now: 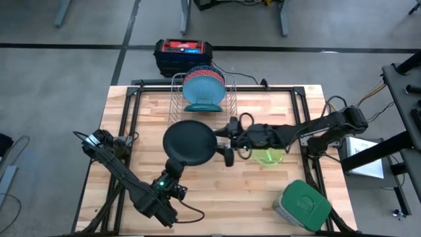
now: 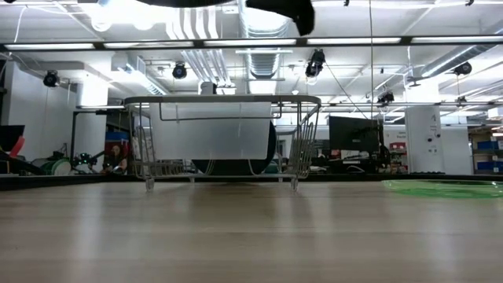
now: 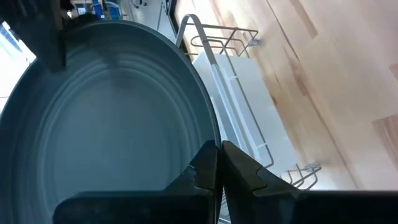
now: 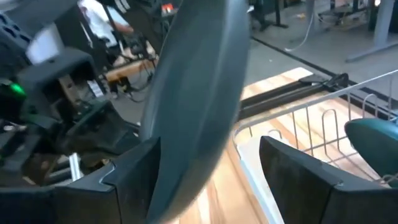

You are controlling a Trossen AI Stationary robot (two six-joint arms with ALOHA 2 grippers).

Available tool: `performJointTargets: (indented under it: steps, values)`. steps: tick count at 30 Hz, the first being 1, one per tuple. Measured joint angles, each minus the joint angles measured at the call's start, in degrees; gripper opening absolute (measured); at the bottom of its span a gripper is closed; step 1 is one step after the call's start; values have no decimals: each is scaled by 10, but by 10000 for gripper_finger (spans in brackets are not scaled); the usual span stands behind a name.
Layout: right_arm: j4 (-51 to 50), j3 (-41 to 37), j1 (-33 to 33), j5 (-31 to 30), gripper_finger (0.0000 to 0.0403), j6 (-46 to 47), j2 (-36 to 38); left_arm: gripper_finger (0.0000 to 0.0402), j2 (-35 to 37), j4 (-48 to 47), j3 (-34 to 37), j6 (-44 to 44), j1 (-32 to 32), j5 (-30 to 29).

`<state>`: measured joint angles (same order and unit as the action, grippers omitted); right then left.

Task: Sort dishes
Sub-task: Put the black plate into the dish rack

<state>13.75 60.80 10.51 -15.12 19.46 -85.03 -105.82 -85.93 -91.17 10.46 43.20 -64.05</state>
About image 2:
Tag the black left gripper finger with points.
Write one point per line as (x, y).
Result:
(292, 9)

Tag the dark green plate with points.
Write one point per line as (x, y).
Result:
(236, 167)

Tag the light green transparent plate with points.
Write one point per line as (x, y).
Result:
(444, 189)

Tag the black overhead light beam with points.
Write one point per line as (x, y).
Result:
(198, 43)

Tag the black ceiling spotlight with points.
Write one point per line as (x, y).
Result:
(315, 63)
(51, 78)
(386, 98)
(179, 70)
(463, 68)

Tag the translucent plastic cutlery tray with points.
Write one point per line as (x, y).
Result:
(212, 133)

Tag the black computer monitor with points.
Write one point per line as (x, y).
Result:
(353, 133)

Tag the blue red tool cabinet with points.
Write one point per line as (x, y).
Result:
(116, 139)

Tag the person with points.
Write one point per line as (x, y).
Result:
(116, 157)

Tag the white pillar cabinet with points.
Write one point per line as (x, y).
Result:
(424, 129)

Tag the small black background robot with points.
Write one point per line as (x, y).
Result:
(87, 160)

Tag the black screen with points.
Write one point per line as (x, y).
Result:
(8, 133)

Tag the blue storage bins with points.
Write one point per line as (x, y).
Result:
(489, 155)

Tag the silver ventilation duct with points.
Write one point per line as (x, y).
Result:
(265, 59)

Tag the black table frame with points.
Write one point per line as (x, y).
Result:
(59, 181)

